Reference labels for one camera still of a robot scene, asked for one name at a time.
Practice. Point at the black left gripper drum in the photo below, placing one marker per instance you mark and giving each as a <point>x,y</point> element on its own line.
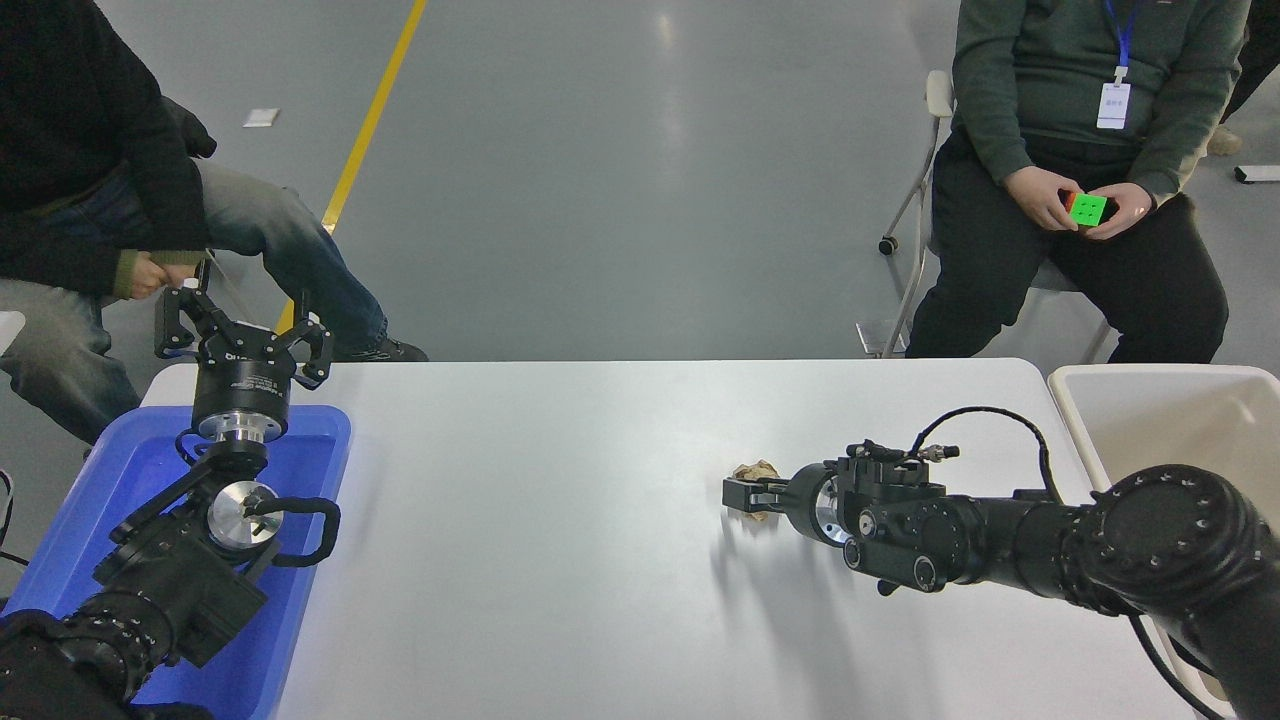
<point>242,385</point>

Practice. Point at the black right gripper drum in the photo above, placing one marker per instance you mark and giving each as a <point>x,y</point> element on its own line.
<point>802,500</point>

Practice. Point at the tan paper ball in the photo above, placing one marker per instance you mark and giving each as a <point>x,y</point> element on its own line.
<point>760,468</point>

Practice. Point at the colourful puzzle cube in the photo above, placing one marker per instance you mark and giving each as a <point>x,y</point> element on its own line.
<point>1088,210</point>

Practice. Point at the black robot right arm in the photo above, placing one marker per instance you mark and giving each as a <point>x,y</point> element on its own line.
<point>1160,540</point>

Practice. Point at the person's hand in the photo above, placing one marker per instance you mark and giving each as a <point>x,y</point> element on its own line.
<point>160,275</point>

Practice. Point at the person's right hand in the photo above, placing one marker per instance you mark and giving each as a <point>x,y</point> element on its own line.
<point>1035,195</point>

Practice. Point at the person's left hand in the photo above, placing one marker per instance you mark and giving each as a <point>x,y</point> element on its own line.
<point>1128,205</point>

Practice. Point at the blue plastic tray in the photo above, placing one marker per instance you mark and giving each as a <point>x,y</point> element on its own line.
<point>320,440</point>

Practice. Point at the grey floor plate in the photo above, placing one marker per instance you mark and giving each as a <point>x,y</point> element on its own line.
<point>878,338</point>

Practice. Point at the white floor tag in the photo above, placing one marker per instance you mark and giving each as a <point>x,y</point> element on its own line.
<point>261,118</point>

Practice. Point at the person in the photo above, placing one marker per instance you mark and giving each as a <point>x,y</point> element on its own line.
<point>1262,50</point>
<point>1050,60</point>
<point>70,120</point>

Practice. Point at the large pale bin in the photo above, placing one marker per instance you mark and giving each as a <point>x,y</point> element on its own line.
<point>1150,420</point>

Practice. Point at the white folding chair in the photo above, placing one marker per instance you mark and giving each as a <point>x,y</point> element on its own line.
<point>938,95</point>

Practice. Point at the white flat floor object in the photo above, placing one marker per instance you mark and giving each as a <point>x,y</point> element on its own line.
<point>1258,174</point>

